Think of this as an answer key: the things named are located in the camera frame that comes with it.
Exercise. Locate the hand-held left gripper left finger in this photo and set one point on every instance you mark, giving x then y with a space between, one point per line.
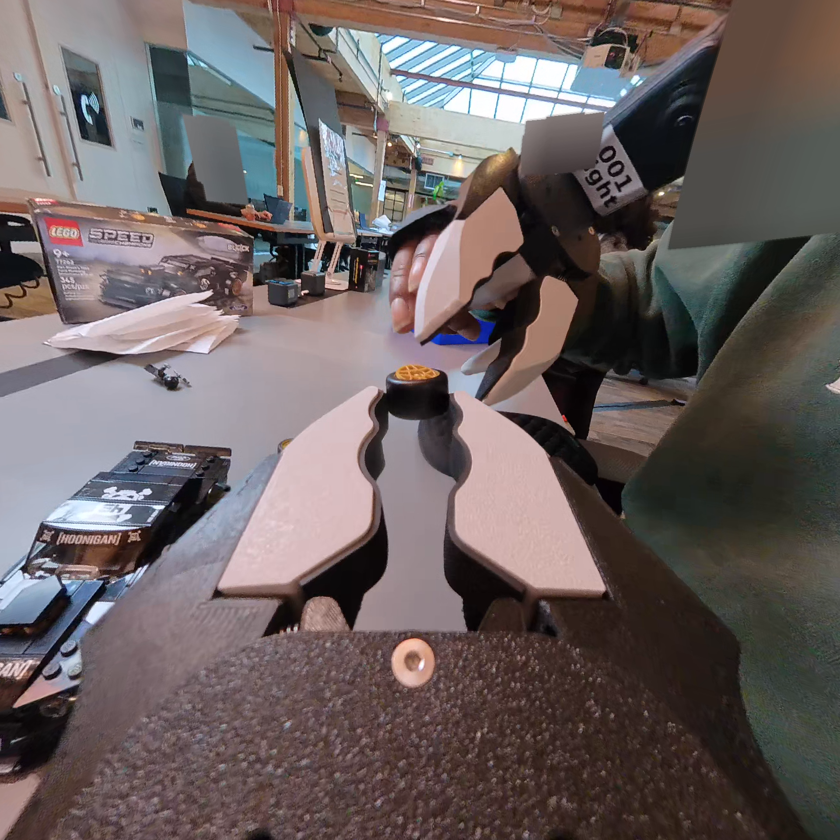
302 519

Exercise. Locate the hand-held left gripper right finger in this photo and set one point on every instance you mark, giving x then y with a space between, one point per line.
525 519

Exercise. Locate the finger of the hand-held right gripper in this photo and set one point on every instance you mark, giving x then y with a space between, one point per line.
466 256
541 328

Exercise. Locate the black lego wheel gold hub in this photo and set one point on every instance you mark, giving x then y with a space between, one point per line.
418 391

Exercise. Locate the black lego car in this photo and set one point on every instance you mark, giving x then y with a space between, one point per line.
105 525

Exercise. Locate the small black lego piece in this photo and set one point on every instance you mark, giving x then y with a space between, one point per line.
167 377

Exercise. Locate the black lego set box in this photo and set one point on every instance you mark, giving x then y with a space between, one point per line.
131 256

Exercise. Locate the person's right hand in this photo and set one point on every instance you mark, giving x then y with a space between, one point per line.
407 282

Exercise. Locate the blue storage bin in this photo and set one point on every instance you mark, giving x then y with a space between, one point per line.
462 336

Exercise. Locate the ceiling projector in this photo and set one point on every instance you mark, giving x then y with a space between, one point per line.
610 53

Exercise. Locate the poster board stand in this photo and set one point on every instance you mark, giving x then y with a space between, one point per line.
322 158

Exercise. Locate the small black box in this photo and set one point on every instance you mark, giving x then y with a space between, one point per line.
284 292

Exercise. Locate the wooden office desk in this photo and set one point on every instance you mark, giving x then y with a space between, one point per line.
263 223

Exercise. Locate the clear plastic parts bag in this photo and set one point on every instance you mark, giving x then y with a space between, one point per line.
145 326

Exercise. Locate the dark phone icon sign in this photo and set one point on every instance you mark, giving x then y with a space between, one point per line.
85 99

